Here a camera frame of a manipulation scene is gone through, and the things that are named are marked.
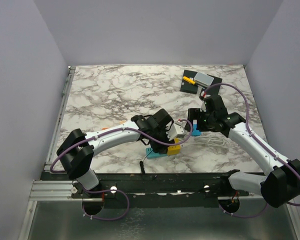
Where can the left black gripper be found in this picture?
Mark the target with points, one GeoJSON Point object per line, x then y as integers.
{"type": "Point", "coordinates": [158, 148]}

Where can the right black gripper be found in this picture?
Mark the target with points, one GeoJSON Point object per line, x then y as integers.
{"type": "Point", "coordinates": [195, 113]}

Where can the blue charger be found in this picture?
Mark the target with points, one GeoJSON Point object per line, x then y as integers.
{"type": "Point", "coordinates": [195, 131]}

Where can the yellow cube socket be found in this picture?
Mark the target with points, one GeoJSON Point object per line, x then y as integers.
{"type": "Point", "coordinates": [173, 150]}

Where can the black plug adapter with cable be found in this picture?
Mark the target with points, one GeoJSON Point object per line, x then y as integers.
{"type": "Point", "coordinates": [141, 164]}

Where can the teal power strip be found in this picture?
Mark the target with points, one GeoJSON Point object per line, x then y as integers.
{"type": "Point", "coordinates": [150, 154]}

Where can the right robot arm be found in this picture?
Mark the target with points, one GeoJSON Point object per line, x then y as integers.
{"type": "Point", "coordinates": [280, 181]}

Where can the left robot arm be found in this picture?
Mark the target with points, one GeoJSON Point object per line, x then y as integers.
{"type": "Point", "coordinates": [79, 148]}

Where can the black mat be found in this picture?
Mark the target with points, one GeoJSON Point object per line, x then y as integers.
{"type": "Point", "coordinates": [195, 89]}

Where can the grey rectangular box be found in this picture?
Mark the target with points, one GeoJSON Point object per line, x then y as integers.
{"type": "Point", "coordinates": [203, 79]}

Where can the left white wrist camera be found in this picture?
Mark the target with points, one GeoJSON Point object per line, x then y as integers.
{"type": "Point", "coordinates": [175, 130]}

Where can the yellow handled screwdriver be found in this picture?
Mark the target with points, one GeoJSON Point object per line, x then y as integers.
{"type": "Point", "coordinates": [189, 80]}

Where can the aluminium frame rail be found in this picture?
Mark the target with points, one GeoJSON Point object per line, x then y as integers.
{"type": "Point", "coordinates": [55, 191]}

